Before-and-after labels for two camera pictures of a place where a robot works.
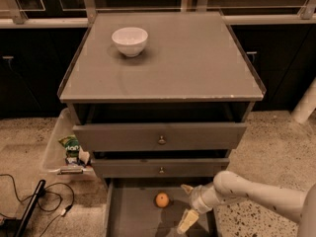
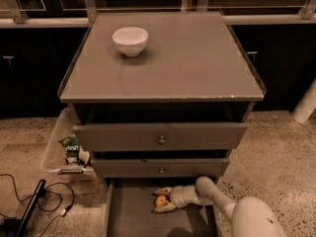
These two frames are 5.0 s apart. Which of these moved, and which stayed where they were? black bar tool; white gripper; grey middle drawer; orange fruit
Moved: white gripper
Stayed: grey middle drawer; orange fruit; black bar tool
